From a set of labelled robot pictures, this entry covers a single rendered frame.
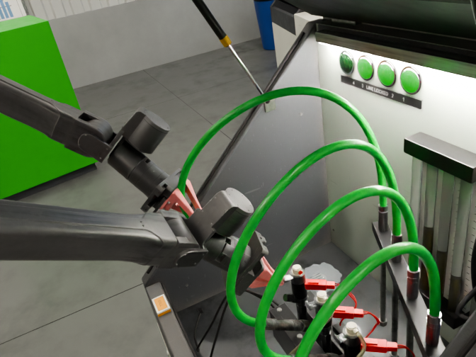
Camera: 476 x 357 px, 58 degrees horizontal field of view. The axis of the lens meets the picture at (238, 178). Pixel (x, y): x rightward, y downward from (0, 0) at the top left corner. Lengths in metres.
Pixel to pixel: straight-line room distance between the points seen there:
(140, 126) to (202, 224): 0.22
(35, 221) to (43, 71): 3.33
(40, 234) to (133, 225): 0.14
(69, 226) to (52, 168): 3.48
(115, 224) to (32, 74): 3.27
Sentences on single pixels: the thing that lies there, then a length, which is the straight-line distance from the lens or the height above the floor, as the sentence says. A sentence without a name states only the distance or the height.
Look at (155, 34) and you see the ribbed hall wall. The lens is 7.20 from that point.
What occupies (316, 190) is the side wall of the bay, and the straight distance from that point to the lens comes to 1.18.
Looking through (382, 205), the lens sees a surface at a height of 1.16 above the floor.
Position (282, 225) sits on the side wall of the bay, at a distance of 1.18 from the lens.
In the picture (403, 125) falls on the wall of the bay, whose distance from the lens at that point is 0.88.
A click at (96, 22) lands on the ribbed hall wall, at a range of 7.02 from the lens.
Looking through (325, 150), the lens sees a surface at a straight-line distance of 0.62.
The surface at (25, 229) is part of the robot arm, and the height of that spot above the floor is 1.43.
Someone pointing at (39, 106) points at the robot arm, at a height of 1.45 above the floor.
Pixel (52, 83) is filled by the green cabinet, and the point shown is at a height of 0.84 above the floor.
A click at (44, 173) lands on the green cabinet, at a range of 4.00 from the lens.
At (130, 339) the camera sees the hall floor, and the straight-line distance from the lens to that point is 2.35.
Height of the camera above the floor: 1.66
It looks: 29 degrees down
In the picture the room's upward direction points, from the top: 11 degrees counter-clockwise
